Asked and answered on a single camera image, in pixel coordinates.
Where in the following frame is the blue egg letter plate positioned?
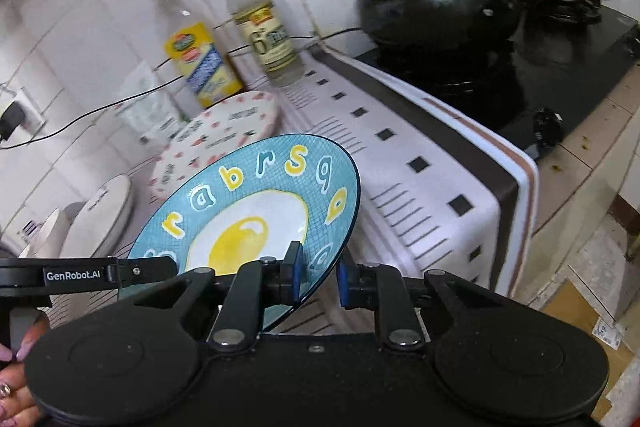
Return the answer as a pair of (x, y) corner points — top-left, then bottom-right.
(128, 133), (361, 300)

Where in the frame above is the white bowl black rim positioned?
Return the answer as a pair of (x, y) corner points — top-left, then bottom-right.
(60, 174), (134, 259)

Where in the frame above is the white carrot heart plate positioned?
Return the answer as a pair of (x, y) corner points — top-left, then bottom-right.
(149, 91), (279, 199)

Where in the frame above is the person's left hand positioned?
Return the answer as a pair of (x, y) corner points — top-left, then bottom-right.
(1, 311), (50, 427)

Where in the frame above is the white ribbed bowl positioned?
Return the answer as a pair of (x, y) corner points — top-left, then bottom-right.
(20, 208), (70, 259)

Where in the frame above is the white patterned table mat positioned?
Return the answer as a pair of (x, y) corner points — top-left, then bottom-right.
(250, 46), (538, 335)

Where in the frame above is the black power adapter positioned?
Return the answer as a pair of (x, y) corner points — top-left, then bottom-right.
(0, 102), (26, 141)

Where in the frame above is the white salt bag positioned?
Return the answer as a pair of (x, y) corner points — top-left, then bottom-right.
(115, 62), (186, 146)

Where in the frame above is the yellow label cooking wine bottle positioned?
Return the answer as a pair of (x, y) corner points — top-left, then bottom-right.
(154, 0), (244, 108)

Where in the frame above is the black gas stove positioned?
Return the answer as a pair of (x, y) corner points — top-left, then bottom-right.
(358, 8), (639, 160)

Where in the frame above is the clear vinegar bottle yellow cap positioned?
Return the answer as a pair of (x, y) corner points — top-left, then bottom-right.
(227, 0), (304, 88)

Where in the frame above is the black power cable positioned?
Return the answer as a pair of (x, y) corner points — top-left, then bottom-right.
(0, 25), (364, 151)

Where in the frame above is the white wall socket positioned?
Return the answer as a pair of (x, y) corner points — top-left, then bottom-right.
(1, 84), (47, 138)

